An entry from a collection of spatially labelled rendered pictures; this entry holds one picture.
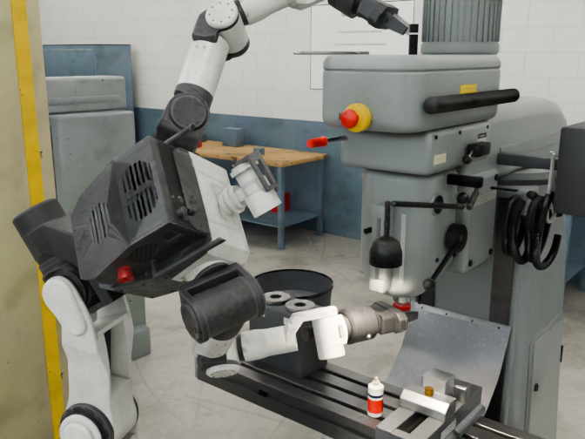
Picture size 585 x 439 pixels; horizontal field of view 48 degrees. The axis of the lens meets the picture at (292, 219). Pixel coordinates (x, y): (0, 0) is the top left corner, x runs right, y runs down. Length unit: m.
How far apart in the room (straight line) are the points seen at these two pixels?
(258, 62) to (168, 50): 1.51
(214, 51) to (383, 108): 0.43
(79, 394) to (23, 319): 1.35
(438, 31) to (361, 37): 4.95
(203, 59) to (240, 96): 6.15
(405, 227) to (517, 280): 0.53
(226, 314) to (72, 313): 0.42
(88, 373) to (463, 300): 1.10
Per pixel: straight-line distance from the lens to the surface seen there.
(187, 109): 1.46
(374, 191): 1.58
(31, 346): 3.07
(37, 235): 1.59
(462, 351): 2.07
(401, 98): 1.38
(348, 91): 1.44
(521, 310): 2.03
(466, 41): 1.74
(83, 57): 8.81
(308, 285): 3.98
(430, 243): 1.58
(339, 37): 6.84
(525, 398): 2.18
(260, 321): 2.03
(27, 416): 3.19
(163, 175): 1.29
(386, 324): 1.65
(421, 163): 1.47
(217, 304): 1.28
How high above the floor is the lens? 1.89
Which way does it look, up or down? 14 degrees down
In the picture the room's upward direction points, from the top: straight up
